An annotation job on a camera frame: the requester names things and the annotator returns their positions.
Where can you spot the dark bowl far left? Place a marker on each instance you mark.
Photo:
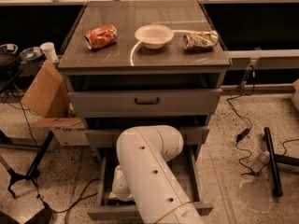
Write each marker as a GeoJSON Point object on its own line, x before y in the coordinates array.
{"type": "Point", "coordinates": [9, 55]}

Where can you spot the grey bottom drawer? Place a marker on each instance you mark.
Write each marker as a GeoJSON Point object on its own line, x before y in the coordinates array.
{"type": "Point", "coordinates": [183, 167]}

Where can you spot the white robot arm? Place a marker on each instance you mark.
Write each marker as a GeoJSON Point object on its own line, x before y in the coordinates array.
{"type": "Point", "coordinates": [143, 153]}

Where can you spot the clear plastic bottle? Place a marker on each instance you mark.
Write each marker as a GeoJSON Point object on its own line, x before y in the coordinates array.
{"type": "Point", "coordinates": [262, 159]}

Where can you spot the blue bowl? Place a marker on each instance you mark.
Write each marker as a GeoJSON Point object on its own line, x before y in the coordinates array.
{"type": "Point", "coordinates": [31, 55]}

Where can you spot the black stand leg right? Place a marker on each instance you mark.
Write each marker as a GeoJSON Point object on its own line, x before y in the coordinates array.
{"type": "Point", "coordinates": [274, 160]}

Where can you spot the grey drawer cabinet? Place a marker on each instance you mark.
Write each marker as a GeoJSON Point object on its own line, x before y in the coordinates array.
{"type": "Point", "coordinates": [127, 56]}

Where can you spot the crushed gold can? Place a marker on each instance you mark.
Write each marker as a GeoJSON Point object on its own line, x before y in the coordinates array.
{"type": "Point", "coordinates": [201, 40]}

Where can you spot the white paper bowl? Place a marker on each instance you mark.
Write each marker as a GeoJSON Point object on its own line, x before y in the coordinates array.
{"type": "Point", "coordinates": [154, 36]}

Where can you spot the brown cardboard box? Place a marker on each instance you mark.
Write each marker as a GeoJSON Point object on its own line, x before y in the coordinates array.
{"type": "Point", "coordinates": [47, 96]}

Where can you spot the white paper cup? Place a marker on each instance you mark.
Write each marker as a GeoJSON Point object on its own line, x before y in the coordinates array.
{"type": "Point", "coordinates": [49, 51]}

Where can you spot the crushed orange soda can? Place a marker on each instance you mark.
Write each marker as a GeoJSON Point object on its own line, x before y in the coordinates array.
{"type": "Point", "coordinates": [100, 37]}

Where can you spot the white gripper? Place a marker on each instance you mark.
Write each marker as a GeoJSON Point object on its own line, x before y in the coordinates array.
{"type": "Point", "coordinates": [121, 184]}

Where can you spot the grey top drawer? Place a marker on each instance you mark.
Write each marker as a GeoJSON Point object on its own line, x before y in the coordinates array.
{"type": "Point", "coordinates": [115, 96]}

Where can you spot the black tripod stand left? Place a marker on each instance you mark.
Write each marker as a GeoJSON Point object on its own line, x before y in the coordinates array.
{"type": "Point", "coordinates": [32, 173]}

